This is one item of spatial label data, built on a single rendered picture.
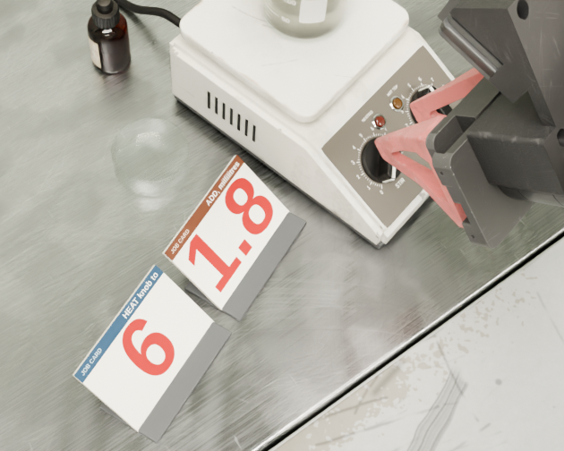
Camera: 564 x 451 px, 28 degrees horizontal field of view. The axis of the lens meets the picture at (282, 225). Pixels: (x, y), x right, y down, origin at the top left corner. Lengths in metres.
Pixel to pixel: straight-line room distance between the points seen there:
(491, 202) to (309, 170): 0.20
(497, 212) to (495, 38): 0.11
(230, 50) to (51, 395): 0.26
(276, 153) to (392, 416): 0.20
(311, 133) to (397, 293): 0.13
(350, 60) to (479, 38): 0.23
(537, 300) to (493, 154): 0.24
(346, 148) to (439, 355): 0.15
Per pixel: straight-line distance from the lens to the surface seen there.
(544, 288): 0.81
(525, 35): 0.54
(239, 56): 0.77
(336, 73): 0.76
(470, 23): 0.55
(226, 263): 0.76
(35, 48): 0.89
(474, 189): 0.60
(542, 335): 0.79
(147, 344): 0.73
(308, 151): 0.75
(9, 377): 0.76
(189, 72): 0.80
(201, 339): 0.75
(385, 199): 0.77
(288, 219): 0.79
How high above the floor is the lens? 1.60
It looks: 62 degrees down
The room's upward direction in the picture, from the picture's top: 7 degrees clockwise
